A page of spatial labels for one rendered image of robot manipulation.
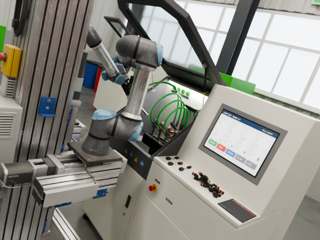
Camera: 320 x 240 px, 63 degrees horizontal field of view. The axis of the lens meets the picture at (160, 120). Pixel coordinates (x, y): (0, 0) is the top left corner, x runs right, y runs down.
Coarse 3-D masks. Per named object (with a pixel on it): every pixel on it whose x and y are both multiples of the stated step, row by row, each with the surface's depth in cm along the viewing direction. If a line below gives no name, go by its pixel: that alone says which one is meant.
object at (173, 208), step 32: (224, 96) 177; (192, 128) 187; (288, 128) 145; (192, 160) 179; (288, 160) 140; (160, 192) 168; (192, 192) 149; (256, 192) 146; (288, 192) 156; (160, 224) 166; (192, 224) 147; (224, 224) 132; (256, 224) 142
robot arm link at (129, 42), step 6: (126, 36) 131; (132, 36) 129; (138, 36) 131; (120, 42) 131; (126, 42) 128; (132, 42) 128; (120, 48) 131; (126, 48) 129; (132, 48) 128; (120, 54) 137; (126, 54) 131; (132, 54) 130; (114, 60) 169; (120, 60) 161; (126, 60) 159
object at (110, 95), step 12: (120, 24) 484; (120, 36) 560; (132, 72) 508; (156, 72) 496; (108, 84) 535; (96, 96) 583; (108, 96) 528; (120, 96) 481; (96, 108) 575; (108, 108) 521; (120, 108) 486
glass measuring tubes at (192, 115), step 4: (188, 108) 221; (192, 108) 217; (192, 112) 218; (196, 112) 217; (184, 116) 224; (192, 116) 218; (180, 120) 228; (184, 120) 225; (188, 120) 222; (192, 120) 220; (184, 124) 227; (188, 124) 221
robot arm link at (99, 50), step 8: (88, 32) 164; (96, 32) 168; (88, 40) 166; (96, 40) 167; (96, 48) 171; (104, 48) 175; (104, 56) 176; (104, 64) 181; (112, 64) 183; (112, 72) 186; (112, 80) 194; (120, 80) 190
